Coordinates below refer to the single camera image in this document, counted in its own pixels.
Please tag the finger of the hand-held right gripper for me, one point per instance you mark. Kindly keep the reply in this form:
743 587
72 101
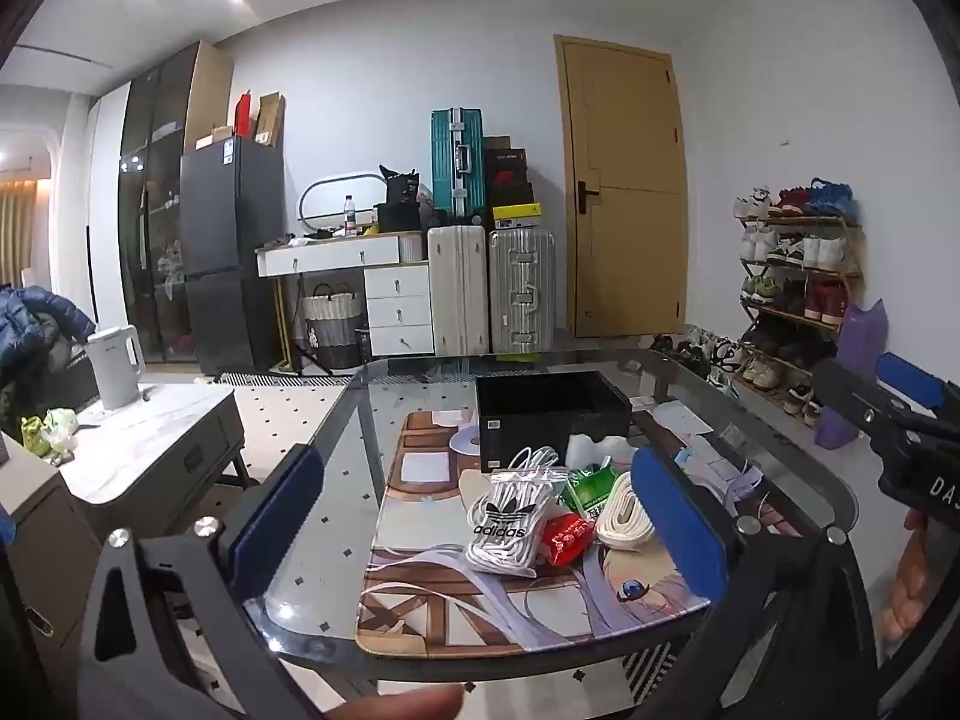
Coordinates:
851 394
909 382

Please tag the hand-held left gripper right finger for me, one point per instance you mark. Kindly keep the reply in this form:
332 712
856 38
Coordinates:
675 517

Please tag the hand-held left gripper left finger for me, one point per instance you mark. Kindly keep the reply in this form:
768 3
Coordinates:
277 517

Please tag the green medicine packet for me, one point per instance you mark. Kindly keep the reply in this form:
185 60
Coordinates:
589 495

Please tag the white tissue pack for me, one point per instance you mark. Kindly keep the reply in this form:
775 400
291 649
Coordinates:
592 450

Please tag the red packet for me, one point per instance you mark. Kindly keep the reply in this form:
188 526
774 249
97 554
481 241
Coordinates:
568 540

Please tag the black storage box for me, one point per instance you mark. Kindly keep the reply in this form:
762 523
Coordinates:
555 420

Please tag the person's right hand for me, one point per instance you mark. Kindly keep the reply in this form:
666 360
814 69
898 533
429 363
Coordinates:
904 592

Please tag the purple yoga mat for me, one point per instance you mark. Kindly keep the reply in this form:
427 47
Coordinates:
855 360

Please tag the wooden shoe rack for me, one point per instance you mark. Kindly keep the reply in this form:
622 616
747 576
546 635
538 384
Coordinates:
825 319

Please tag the white paper sheet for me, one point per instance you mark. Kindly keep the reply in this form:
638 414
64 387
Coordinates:
682 418

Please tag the white side cabinet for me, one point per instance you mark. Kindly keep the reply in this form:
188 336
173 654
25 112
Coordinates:
150 442

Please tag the group of assorted shoes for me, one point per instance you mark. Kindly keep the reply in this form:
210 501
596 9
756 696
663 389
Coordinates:
795 251

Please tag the printed desk mat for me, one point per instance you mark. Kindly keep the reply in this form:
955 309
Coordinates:
420 600

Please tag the wicker basket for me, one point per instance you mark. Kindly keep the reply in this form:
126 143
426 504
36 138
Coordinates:
330 322

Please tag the white round disc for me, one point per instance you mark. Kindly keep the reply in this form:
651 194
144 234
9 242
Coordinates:
466 441

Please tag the white electric kettle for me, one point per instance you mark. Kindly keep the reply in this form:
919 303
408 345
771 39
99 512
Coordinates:
112 371

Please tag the grey cabinet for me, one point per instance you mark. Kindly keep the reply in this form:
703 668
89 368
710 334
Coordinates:
45 562

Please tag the white desk with drawers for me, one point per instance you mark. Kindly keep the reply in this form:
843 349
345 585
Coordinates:
401 315

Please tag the light green plastic bag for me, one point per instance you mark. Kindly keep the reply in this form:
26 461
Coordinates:
56 431

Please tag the dark grey refrigerator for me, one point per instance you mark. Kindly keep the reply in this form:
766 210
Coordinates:
229 255

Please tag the silver suitcase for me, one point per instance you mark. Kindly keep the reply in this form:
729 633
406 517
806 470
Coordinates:
523 292

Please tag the cream suitcase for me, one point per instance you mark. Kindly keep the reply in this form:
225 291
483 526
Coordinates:
457 289

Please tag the clear plastic bottle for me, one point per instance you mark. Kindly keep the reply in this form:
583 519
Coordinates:
349 217

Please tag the blue puffer jacket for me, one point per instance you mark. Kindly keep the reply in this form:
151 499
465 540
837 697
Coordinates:
37 322

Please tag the wooden door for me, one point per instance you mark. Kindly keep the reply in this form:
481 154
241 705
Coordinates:
630 165

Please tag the oval mirror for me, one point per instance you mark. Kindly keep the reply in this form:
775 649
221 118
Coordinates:
337 199

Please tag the black bag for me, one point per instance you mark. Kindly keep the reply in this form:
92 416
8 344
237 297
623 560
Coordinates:
399 202

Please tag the yellow black shoe box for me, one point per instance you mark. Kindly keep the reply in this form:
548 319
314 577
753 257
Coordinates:
517 215

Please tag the dark glass cabinet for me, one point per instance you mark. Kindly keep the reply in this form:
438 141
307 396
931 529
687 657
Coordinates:
154 187

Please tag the beige curtain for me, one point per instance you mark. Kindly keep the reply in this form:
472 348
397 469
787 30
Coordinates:
22 240

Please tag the small brown cardboard box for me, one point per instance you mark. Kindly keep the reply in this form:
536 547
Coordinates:
214 139

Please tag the black cardboard box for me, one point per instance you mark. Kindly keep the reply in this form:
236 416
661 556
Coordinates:
508 165

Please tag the teal suitcase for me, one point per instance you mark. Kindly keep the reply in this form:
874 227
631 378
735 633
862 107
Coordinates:
457 165

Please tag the tall brown cardboard box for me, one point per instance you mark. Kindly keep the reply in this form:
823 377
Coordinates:
271 120

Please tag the red box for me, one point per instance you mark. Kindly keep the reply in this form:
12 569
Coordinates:
244 116

